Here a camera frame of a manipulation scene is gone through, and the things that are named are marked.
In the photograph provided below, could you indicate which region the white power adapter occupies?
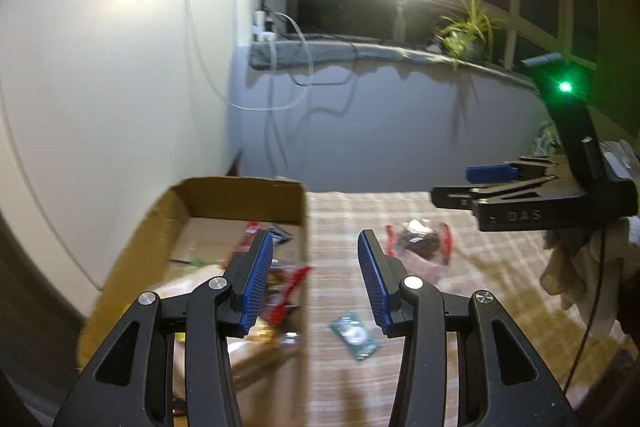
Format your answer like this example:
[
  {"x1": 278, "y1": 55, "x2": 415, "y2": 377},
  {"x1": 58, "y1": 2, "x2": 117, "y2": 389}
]
[{"x1": 252, "y1": 10, "x2": 277, "y2": 42}]

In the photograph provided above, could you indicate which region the chocolate cake red-edged pack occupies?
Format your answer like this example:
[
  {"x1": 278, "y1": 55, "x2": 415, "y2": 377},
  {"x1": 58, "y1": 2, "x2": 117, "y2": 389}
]
[{"x1": 260, "y1": 262, "x2": 311, "y2": 327}]

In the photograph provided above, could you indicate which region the green candy packet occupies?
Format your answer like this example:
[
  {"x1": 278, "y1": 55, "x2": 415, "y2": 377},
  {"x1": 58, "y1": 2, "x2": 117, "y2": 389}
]
[{"x1": 169, "y1": 259, "x2": 208, "y2": 270}]

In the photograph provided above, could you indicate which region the teal mint candy packet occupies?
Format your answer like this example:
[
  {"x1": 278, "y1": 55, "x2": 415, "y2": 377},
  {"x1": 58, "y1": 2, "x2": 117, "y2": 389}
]
[{"x1": 329, "y1": 311, "x2": 378, "y2": 361}]

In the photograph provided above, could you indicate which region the black candy packet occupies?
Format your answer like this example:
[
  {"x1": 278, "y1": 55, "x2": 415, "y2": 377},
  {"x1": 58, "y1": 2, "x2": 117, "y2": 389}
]
[{"x1": 268, "y1": 223, "x2": 293, "y2": 247}]

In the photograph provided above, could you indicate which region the green paper bag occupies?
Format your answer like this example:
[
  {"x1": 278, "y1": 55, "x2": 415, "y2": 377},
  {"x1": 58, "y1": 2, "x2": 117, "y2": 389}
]
[{"x1": 529, "y1": 122, "x2": 561, "y2": 157}]

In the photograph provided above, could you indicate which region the potted spider plant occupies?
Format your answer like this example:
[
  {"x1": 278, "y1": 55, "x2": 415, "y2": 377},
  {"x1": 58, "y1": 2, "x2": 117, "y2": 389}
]
[{"x1": 437, "y1": 0, "x2": 504, "y2": 63}]

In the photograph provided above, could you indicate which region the pink sandwich bread pack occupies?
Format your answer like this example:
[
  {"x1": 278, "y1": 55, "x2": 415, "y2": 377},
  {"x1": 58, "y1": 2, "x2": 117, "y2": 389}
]
[{"x1": 153, "y1": 265, "x2": 302, "y2": 390}]

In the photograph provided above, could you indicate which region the white charging cable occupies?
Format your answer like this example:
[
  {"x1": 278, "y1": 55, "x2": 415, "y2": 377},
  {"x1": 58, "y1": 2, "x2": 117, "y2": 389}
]
[{"x1": 182, "y1": 0, "x2": 317, "y2": 112}]

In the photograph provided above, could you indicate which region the black tripod stand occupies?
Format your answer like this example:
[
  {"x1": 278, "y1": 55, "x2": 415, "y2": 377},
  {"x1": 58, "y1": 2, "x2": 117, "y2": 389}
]
[{"x1": 393, "y1": 0, "x2": 407, "y2": 43}]

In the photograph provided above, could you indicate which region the pink plaid tablecloth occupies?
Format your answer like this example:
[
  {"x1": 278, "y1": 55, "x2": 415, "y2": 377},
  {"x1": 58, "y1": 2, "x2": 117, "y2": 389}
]
[{"x1": 224, "y1": 189, "x2": 626, "y2": 427}]

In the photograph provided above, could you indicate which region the brown cardboard box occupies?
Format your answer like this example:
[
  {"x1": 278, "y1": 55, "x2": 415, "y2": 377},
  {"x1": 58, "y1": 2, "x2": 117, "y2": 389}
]
[{"x1": 74, "y1": 175, "x2": 312, "y2": 393}]

